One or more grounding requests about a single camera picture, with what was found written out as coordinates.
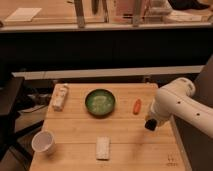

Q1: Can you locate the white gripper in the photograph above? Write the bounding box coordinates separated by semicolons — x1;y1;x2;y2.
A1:
145;103;167;131

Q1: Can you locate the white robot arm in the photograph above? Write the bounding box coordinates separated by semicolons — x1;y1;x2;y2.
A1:
145;77;213;138

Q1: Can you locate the white rectangular eraser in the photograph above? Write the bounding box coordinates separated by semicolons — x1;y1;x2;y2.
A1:
96;137;110;160

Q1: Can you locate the orange carrot toy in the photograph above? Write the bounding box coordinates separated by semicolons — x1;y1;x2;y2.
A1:
133;99;142;115

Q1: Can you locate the dark panel at right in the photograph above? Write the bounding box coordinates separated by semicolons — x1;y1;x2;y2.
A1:
175;55;213;171

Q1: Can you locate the green bowl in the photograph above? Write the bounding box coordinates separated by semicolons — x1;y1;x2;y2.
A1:
85;89;116;117

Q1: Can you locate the white small bottle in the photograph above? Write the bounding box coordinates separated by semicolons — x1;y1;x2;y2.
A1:
52;84;69;111

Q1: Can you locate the black furniture at left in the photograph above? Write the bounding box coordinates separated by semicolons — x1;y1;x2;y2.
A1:
0;77;44;161

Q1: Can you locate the white paper sheet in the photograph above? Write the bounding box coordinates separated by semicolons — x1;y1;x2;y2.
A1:
5;8;41;22

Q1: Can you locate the wooden post left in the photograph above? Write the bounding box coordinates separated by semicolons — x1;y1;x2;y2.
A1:
74;0;85;28

